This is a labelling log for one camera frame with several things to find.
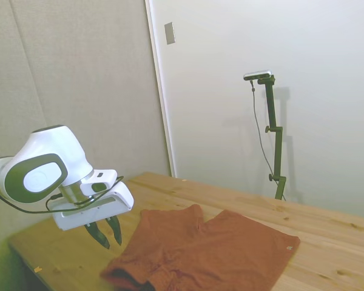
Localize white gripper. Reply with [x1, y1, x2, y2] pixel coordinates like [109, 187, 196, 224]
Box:
[52, 181, 135, 250]

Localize rust red shorts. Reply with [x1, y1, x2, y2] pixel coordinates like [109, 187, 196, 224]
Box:
[99, 203, 302, 291]

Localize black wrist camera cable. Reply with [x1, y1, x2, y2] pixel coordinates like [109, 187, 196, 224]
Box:
[0, 175, 126, 215]

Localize white door frame trim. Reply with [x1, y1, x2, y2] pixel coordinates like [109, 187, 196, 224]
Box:
[144, 0, 178, 179]

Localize dark green camera stand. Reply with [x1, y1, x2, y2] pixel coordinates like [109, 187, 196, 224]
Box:
[257, 75, 288, 201]

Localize grey wall plate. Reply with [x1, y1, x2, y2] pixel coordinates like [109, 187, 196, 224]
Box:
[164, 21, 177, 45]

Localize silver exterior camera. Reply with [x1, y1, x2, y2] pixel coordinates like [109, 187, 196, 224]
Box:
[243, 70, 273, 82]

